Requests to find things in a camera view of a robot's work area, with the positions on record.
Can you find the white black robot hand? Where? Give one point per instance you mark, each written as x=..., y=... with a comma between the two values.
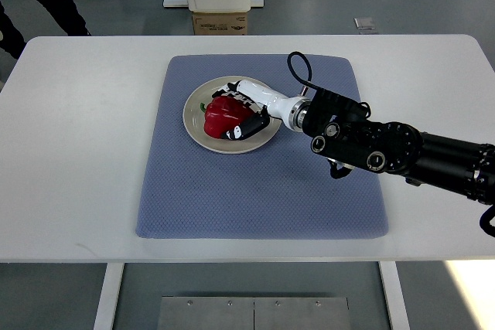
x=266, y=104

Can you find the red bell pepper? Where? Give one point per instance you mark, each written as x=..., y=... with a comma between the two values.
x=223, y=114

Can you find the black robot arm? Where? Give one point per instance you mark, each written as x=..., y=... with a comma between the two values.
x=342, y=132

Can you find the cream round plate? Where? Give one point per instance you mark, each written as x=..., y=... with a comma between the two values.
x=193, y=120

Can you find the grey metal floor plate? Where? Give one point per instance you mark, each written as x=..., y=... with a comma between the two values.
x=253, y=313

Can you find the blue textured mat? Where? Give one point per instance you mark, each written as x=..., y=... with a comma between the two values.
x=280, y=191

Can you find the cardboard box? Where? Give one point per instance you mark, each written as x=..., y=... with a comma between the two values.
x=220, y=24

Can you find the right white table leg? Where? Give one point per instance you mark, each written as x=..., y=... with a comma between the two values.
x=393, y=294

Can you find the white table leg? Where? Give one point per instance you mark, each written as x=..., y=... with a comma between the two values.
x=393, y=294
x=109, y=296

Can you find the left white table leg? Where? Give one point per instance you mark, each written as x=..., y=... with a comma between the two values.
x=109, y=296

